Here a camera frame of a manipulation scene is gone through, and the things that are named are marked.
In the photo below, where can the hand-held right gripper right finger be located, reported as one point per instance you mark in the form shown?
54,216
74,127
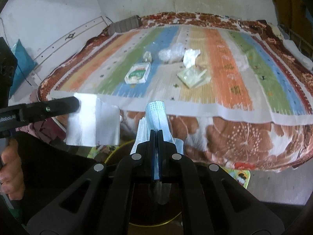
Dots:
163,149

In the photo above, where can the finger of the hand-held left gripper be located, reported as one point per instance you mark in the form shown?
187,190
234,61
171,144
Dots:
58,107

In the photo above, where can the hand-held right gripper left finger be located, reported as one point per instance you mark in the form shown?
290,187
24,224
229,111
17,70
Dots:
149,149

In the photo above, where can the white paper sheet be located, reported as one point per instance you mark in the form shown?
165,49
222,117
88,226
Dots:
83,122

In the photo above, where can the blue face mask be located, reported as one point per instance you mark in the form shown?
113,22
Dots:
156,115

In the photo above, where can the dark bin with gold rim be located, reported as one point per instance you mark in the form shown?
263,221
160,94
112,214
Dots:
140,205

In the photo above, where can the small white carton box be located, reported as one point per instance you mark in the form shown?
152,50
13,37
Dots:
137,74

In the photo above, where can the person's left hand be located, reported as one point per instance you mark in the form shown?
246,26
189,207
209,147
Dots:
12,166

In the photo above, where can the teal pillow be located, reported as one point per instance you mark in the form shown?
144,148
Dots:
23,61

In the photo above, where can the maroon cloth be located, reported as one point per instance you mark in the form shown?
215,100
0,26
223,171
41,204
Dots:
41,128

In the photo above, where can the person's black trousers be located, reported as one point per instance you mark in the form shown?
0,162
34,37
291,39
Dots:
49,164

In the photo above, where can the white bed headboard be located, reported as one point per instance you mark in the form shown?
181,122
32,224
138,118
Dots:
68,46

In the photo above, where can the brown floral blanket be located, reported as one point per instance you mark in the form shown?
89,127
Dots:
232,139

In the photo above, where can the yellowish plastic wrapper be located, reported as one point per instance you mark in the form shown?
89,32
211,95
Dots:
193,77

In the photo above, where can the green cartoon print mat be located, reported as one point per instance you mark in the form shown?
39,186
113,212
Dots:
240,177

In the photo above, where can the striped colourful mat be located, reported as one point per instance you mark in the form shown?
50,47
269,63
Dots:
220,83

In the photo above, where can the small clear wrapper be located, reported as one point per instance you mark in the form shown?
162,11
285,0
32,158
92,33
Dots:
147,56

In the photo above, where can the crumpled white tissue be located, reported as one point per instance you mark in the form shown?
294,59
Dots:
190,57

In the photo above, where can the clear white plastic bag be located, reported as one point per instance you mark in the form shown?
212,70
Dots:
171,52

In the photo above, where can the grey pillow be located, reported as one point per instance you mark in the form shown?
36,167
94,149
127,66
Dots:
124,24

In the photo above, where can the white cloth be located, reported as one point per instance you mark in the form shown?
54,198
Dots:
300,53

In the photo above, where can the brown yellow curtain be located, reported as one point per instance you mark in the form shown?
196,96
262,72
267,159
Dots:
286,2

